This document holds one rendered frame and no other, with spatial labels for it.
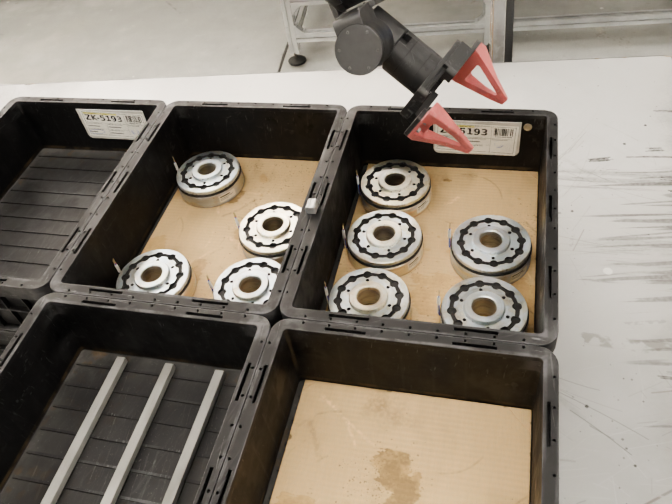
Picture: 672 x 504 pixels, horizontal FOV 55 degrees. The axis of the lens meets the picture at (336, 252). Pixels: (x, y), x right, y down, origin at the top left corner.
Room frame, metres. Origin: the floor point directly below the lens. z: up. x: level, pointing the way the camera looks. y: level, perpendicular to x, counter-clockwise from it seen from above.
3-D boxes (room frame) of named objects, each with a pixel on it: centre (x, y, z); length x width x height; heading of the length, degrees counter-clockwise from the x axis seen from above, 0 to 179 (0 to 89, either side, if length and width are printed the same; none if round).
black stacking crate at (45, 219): (0.79, 0.43, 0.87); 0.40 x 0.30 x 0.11; 159
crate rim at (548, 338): (0.58, -0.13, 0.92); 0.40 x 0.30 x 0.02; 159
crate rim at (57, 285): (0.68, 0.15, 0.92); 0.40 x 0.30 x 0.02; 159
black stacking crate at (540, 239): (0.58, -0.13, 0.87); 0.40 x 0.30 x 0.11; 159
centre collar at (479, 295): (0.45, -0.16, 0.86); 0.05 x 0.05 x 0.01
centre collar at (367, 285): (0.50, -0.03, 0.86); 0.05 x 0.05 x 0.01
